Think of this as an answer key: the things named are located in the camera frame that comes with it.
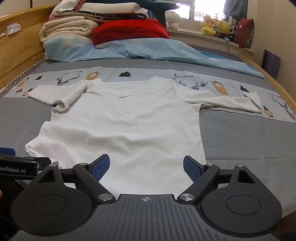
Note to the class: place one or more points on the grey printed bed sheet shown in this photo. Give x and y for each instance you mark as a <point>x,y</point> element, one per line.
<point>238,139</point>

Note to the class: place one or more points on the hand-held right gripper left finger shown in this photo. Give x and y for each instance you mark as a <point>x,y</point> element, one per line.
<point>101,168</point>

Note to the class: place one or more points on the white plush toy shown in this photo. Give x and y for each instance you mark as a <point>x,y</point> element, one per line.
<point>172,19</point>

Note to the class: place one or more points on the tissue box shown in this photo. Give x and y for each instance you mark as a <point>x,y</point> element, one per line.
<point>12,29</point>

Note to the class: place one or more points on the purple board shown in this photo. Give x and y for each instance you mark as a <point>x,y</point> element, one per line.
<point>271,62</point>

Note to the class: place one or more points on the red blanket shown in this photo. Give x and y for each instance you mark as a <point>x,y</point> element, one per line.
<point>131,31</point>

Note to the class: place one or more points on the window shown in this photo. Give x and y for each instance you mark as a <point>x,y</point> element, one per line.
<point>203,9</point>

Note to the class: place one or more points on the light blue duvet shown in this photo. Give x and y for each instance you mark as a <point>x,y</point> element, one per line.
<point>150,49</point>

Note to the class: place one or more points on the dark-trimmed folded blanket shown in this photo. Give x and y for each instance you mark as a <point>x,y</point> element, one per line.
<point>111,16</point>

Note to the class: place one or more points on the red cushion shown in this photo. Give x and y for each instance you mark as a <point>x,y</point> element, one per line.
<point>245,33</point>

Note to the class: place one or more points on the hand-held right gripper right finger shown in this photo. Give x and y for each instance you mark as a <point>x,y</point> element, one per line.
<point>191,168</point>

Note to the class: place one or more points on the blue hanging cloth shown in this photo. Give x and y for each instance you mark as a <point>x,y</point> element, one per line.
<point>233,9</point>

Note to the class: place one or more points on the yellow round-faced plush toy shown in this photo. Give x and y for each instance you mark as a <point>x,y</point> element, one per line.
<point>223,27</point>

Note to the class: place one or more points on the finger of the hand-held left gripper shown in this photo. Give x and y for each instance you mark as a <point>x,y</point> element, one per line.
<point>44,163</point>

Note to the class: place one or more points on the white t-shirt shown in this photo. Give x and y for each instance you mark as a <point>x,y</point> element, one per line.
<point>129,129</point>

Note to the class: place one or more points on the wooden bed frame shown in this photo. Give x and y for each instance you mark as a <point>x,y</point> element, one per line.
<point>23,51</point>

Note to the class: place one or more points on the white folded quilt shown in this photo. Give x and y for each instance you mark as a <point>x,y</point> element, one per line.
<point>104,5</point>

